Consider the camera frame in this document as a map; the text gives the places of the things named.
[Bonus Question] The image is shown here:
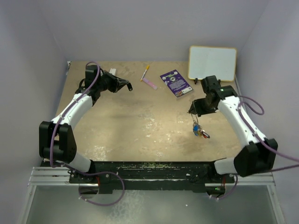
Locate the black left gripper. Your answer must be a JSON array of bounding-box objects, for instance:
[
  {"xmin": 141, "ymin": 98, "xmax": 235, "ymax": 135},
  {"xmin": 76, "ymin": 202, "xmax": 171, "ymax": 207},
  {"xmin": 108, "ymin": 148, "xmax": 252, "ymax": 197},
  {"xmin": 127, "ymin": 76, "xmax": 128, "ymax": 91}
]
[{"xmin": 96, "ymin": 70, "xmax": 128, "ymax": 93}]

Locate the black white key tag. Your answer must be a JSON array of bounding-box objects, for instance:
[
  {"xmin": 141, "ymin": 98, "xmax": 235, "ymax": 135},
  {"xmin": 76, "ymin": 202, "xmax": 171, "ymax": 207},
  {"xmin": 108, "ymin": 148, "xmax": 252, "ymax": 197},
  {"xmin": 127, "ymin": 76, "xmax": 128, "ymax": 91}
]
[{"xmin": 127, "ymin": 83, "xmax": 133, "ymax": 91}]

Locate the small blue key tag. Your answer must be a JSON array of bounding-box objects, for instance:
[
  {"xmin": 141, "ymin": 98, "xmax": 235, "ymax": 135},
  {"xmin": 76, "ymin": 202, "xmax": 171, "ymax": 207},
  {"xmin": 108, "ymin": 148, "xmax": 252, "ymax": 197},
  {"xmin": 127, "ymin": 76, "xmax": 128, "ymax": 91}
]
[{"xmin": 192, "ymin": 124, "xmax": 200, "ymax": 136}]

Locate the large metal keyring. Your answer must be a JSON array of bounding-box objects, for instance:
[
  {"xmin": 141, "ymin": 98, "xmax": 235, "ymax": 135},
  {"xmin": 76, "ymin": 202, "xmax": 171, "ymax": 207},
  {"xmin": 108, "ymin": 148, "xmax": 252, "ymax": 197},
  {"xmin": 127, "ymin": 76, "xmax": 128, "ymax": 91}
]
[{"xmin": 191, "ymin": 114, "xmax": 199, "ymax": 125}]

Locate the red key tag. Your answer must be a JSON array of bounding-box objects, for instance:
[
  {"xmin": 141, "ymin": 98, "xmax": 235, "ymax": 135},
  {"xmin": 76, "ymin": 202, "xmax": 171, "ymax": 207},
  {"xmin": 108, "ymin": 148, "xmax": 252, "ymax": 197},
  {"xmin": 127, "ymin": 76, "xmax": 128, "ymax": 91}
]
[{"xmin": 200, "ymin": 130, "xmax": 210, "ymax": 139}]

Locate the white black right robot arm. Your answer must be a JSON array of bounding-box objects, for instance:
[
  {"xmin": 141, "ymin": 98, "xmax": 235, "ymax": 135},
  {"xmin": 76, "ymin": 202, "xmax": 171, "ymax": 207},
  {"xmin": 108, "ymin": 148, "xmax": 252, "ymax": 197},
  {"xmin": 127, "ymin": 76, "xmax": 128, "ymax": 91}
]
[{"xmin": 188, "ymin": 76, "xmax": 278, "ymax": 182}]

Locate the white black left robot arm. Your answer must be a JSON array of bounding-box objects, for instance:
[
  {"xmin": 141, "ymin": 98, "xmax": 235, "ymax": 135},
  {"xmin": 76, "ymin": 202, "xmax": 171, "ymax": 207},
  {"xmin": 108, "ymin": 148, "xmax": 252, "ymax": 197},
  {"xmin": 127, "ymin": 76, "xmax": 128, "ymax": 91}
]
[{"xmin": 39, "ymin": 62, "xmax": 133, "ymax": 183}]

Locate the black whiteboard stand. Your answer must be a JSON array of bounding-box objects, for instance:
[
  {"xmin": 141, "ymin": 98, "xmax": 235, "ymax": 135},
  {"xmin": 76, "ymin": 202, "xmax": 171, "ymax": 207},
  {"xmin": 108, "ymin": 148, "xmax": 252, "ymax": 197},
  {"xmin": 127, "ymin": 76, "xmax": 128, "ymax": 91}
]
[{"xmin": 194, "ymin": 78, "xmax": 221, "ymax": 84}]

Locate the yellow capped marker pen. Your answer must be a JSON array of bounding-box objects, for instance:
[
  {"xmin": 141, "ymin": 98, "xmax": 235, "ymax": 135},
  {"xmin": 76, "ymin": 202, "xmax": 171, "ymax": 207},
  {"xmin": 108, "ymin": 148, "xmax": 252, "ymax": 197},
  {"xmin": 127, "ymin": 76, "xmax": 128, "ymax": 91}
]
[{"xmin": 140, "ymin": 65, "xmax": 150, "ymax": 82}]

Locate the purple paperback book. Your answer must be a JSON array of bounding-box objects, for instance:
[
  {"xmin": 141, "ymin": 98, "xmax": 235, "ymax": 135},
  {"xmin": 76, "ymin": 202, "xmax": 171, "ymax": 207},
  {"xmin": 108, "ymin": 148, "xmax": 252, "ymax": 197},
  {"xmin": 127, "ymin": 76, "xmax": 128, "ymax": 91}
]
[{"xmin": 160, "ymin": 70, "xmax": 193, "ymax": 98}]

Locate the pink translucent lead case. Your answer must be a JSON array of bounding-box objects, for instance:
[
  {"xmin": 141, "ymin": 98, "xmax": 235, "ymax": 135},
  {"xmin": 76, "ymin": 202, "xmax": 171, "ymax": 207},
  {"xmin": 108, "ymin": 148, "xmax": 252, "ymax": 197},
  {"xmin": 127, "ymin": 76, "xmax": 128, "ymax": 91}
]
[{"xmin": 142, "ymin": 78, "xmax": 157, "ymax": 90}]

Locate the yellow framed whiteboard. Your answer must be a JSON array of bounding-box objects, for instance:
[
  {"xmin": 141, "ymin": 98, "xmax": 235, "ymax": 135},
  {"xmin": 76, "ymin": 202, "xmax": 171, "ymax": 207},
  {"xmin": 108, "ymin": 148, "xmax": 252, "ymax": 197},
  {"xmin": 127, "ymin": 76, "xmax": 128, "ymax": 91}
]
[{"xmin": 188, "ymin": 46, "xmax": 237, "ymax": 82}]

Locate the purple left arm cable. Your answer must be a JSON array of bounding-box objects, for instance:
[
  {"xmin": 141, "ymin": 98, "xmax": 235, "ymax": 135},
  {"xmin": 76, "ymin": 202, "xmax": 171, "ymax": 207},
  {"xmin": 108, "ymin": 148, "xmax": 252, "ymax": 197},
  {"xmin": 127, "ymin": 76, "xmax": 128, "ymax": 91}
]
[{"xmin": 49, "ymin": 62, "xmax": 126, "ymax": 207}]

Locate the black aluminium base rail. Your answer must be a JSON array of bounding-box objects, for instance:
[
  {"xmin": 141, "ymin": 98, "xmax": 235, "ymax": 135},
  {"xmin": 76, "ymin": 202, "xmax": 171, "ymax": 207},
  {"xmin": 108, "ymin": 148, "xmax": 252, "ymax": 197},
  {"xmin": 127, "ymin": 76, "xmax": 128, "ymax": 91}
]
[{"xmin": 28, "ymin": 160, "xmax": 276, "ymax": 194}]

